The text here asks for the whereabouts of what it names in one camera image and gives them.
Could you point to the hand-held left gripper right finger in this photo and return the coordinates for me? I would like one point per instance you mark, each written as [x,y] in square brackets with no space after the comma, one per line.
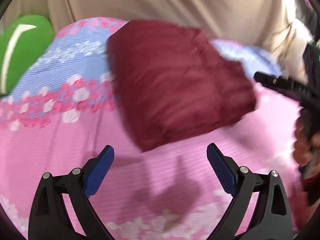
[221,172]

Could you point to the maroon garment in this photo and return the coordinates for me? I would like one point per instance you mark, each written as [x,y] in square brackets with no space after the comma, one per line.
[180,85]

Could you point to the pink and blue floral bedsheet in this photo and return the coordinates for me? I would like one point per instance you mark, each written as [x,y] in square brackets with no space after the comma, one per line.
[75,130]

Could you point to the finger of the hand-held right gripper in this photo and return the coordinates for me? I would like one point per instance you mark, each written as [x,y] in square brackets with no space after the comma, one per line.
[280,83]

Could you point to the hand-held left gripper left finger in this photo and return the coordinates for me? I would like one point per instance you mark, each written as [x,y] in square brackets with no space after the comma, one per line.
[100,172]

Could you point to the person's right hand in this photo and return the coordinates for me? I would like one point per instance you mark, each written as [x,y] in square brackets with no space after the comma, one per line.
[301,145]

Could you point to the green plush pillow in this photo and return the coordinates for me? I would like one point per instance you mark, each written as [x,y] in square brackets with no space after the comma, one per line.
[20,50]

